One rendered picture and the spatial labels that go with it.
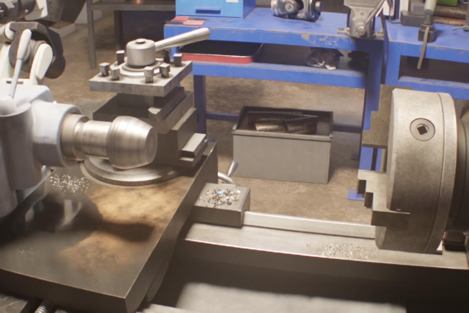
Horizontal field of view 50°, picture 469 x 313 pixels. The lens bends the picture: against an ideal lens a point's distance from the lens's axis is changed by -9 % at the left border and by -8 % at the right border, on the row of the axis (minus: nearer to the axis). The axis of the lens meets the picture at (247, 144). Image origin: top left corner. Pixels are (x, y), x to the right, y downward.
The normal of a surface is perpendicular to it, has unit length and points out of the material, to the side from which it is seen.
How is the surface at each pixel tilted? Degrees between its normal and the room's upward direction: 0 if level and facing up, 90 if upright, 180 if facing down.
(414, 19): 90
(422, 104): 11
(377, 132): 65
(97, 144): 76
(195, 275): 7
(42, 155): 107
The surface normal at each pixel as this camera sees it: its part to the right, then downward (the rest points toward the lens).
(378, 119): -0.18, 0.00
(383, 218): -0.20, 0.50
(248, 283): -0.26, -0.85
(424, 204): -0.20, 0.29
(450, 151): -0.15, -0.29
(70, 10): 0.58, 0.45
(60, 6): 0.65, 0.22
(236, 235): 0.01, -0.90
